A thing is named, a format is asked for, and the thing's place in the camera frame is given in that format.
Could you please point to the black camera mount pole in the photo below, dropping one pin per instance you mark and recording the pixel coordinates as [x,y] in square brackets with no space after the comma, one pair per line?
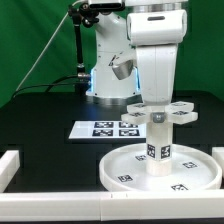
[81,16]

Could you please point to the white cross-shaped table base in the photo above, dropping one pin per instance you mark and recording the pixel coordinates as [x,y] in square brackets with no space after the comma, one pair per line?
[178,112]

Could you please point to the white front fence bar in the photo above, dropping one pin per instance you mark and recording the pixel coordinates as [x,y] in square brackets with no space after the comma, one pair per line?
[108,206]

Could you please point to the white round table top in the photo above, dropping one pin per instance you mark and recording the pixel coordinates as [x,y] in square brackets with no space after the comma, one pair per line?
[124,169]

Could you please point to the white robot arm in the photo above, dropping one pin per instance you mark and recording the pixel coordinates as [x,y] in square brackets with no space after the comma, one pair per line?
[113,40]

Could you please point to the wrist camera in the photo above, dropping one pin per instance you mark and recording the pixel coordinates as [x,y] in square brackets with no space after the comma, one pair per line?
[122,66]

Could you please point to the white marker sheet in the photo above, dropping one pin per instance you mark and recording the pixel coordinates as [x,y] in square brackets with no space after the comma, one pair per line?
[106,130]

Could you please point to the white left fence block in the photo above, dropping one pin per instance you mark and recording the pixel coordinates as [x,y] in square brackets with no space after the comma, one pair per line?
[9,164]

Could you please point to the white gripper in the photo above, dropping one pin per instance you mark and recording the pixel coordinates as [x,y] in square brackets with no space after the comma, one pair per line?
[155,36]

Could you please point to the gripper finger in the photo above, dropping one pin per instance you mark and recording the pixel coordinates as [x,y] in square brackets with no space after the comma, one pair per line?
[158,117]

